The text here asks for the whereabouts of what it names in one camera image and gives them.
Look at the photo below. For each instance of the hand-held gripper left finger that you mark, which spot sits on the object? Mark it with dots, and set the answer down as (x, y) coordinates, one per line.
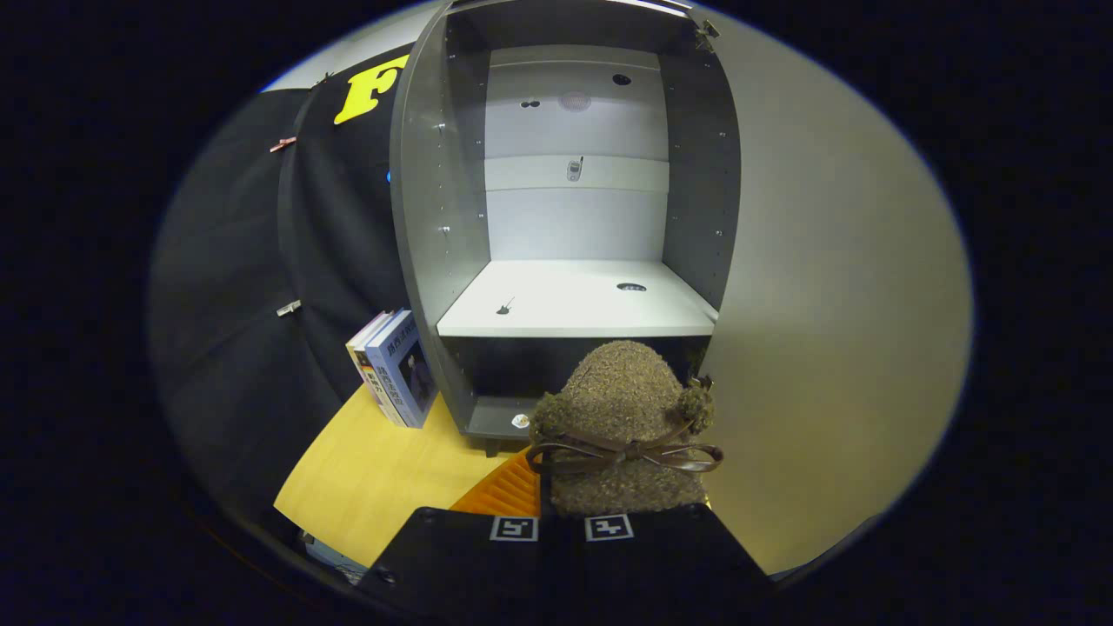
(452, 556)

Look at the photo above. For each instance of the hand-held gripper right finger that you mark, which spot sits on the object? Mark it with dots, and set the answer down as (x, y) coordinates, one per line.
(661, 556)

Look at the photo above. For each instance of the brown fuzzy shoe with bow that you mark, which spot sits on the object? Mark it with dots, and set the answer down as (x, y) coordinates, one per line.
(622, 400)

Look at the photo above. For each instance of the beige shoe cabinet door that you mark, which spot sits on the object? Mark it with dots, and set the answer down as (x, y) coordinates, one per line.
(826, 304)

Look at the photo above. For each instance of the grey shoe cabinet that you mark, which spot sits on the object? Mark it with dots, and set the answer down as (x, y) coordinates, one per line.
(435, 217)

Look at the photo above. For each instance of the white cabinet shelf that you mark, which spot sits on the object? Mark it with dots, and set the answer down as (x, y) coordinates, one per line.
(574, 300)

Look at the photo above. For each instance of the light blue booklet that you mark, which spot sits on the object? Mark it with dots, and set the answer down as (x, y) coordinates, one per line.
(335, 561)

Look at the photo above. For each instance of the blue book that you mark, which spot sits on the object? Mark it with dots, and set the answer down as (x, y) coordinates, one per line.
(407, 369)

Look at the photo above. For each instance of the white book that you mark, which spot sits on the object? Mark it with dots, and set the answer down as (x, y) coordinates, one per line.
(361, 352)

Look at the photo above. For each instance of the silver cloth clip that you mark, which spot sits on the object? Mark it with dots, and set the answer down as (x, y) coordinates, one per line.
(289, 308)

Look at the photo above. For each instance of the black backdrop cloth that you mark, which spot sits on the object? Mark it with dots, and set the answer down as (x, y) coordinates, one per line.
(243, 304)

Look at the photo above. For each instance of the red cloth clip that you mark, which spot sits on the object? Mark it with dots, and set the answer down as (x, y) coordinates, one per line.
(283, 143)

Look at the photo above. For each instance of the black cloth clip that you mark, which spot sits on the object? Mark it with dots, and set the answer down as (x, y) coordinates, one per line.
(323, 80)

